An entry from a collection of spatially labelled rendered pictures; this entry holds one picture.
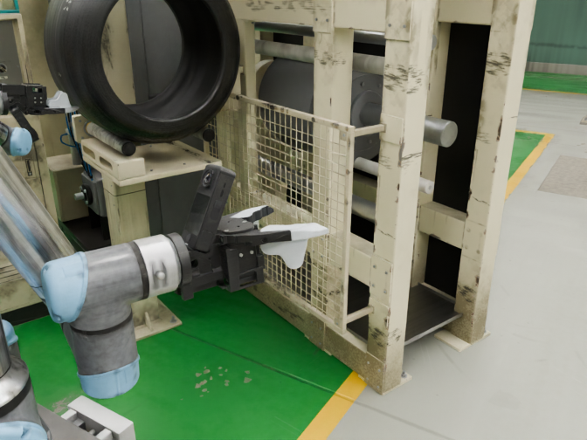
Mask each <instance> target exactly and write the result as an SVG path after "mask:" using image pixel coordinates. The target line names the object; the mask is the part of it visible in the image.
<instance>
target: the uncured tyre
mask: <svg viewBox="0 0 587 440"><path fill-rule="evenodd" d="M118 1H119V0H73V1H72V3H71V6H70V9H69V11H68V13H67V12H63V9H64V6H65V4H66V0H51V1H50V3H49V6H48V10H47V12H46V16H45V28H44V46H45V56H46V61H47V64H48V67H49V70H50V73H51V75H52V78H53V80H54V82H55V84H56V86H57V88H58V89H59V90H60V91H62V92H63V93H66V94H67V96H68V99H69V101H70V105H71V106H77V107H79V109H78V110H76V111H77V112H78V113H80V114H81V115H82V116H83V117H85V118H86V119H88V120H90V121H91V122H92V123H94V124H96V125H97V126H99V127H102V128H104V129H106V130H107V131H108V132H110V133H112V134H115V135H117V136H119V137H121V138H123V139H126V140H129V141H134V142H140V143H148V144H156V143H165V142H171V141H177V140H181V139H183V138H185V137H188V136H190V135H192V134H194V133H195V132H197V131H199V130H200V129H202V128H203V127H205V126H206V125H207V124H208V123H209V122H211V121H212V120H213V119H214V118H215V117H216V115H217V114H218V113H219V112H220V110H221V109H222V108H223V106H224V104H225V103H226V101H227V100H228V98H229V96H230V94H231V91H232V89H233V87H234V84H235V81H236V78H237V75H238V67H239V60H240V41H239V34H238V25H237V22H236V18H235V16H234V13H233V10H232V8H231V5H230V3H229V1H228V0H164V1H165V3H166V4H167V5H168V6H169V7H170V8H171V10H172V12H173V13H174V15H175V17H176V21H177V22H178V25H179V29H180V32H181V37H182V56H181V60H180V64H179V67H178V69H177V72H176V75H175V77H174V78H173V79H172V81H171V82H170V83H169V85H168V86H167V87H166V88H165V89H164V90H163V91H162V92H161V93H159V94H158V95H157V96H155V97H154V98H153V99H151V100H147V101H144V102H142V103H137V104H124V103H123V102H122V101H121V100H120V99H119V97H118V96H117V95H116V94H115V92H114V90H113V89H112V87H111V86H110V84H109V82H108V80H107V77H106V74H105V72H104V68H103V64H102V59H101V38H102V32H103V29H104V26H105V23H106V21H107V17H108V15H109V13H110V12H111V10H112V8H113V7H114V6H115V5H116V3H117V2H118ZM57 70H59V71H60V74H61V77H62V79H61V78H60V77H59V75H58V72H57Z"/></svg>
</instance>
